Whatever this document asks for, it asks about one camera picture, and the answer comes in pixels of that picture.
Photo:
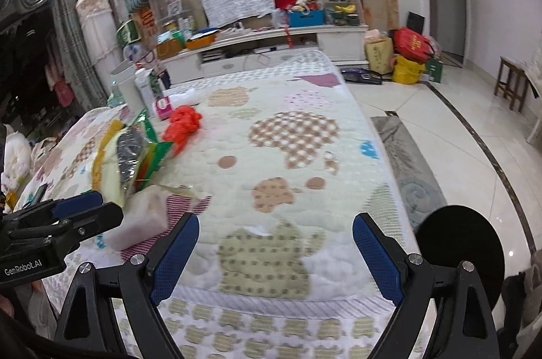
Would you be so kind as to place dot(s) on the covered floor air conditioner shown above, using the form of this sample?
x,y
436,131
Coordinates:
x,y
99,31

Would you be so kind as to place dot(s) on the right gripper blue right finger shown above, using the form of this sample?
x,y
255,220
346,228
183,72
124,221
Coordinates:
x,y
382,255

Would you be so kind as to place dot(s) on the green snack wrapper bundle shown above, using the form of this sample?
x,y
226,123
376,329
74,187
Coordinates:
x,y
127,156

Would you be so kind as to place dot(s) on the blue storage basket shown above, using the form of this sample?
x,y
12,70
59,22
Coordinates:
x,y
312,18

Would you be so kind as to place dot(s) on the white pink lotion bottle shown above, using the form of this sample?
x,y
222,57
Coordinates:
x,y
164,106

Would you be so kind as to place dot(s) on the grey floor rug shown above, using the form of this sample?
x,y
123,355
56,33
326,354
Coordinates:
x,y
420,192

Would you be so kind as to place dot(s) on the patchwork apple pattern quilt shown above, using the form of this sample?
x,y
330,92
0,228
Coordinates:
x,y
283,161

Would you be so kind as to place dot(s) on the white milk carton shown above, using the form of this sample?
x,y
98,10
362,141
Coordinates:
x,y
150,89

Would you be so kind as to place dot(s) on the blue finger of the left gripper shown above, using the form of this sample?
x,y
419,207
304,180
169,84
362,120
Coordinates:
x,y
69,207

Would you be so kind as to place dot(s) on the dark wooden stool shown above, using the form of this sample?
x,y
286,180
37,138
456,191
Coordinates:
x,y
512,83

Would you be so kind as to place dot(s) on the white plush pillow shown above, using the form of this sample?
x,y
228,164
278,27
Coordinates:
x,y
16,161

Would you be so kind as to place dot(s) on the green cardboard box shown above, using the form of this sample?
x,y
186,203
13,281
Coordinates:
x,y
434,70

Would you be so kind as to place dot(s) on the black round trash bin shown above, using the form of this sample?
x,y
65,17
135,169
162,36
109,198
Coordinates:
x,y
456,233

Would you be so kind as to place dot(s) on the tan paper gift bag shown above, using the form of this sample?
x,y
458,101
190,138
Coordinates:
x,y
380,56

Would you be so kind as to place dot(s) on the grey window curtain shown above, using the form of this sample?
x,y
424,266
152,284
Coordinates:
x,y
80,75

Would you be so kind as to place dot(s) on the red gift bag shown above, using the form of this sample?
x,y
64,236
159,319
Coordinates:
x,y
412,45

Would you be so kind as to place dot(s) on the yellow shopping bag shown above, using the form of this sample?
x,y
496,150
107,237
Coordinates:
x,y
406,71

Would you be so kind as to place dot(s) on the white cylindrical cup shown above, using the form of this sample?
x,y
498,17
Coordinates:
x,y
123,78

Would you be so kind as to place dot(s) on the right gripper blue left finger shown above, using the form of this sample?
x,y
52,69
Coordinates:
x,y
169,256

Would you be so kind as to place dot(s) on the red plastic bag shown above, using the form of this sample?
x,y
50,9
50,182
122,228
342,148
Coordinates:
x,y
183,123

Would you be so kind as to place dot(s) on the white TV cabinet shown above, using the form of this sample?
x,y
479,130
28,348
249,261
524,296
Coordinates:
x,y
344,46

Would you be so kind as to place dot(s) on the orange tray on cabinet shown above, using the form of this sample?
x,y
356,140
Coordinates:
x,y
201,40

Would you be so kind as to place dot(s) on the white tissue pack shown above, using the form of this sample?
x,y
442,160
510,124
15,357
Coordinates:
x,y
145,216

